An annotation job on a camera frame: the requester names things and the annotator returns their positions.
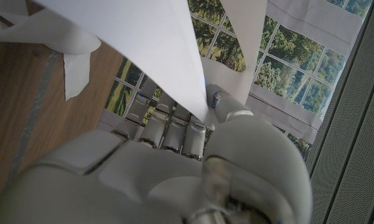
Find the printed window forest backdrop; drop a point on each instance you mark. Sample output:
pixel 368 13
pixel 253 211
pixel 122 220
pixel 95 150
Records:
pixel 283 62

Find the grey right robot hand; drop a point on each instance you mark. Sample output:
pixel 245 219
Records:
pixel 174 180

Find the white receipt paper strip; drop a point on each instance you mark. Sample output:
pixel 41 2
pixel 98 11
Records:
pixel 149 40

